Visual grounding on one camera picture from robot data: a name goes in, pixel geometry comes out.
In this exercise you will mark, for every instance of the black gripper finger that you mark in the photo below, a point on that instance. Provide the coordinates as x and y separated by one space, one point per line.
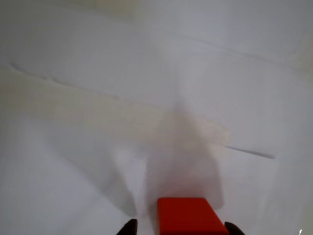
234 230
129 228

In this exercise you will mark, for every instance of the red cube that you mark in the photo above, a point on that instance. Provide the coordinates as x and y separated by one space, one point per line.
185 215

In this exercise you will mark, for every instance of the white paper sheet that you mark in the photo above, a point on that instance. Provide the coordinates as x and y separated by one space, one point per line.
73 183

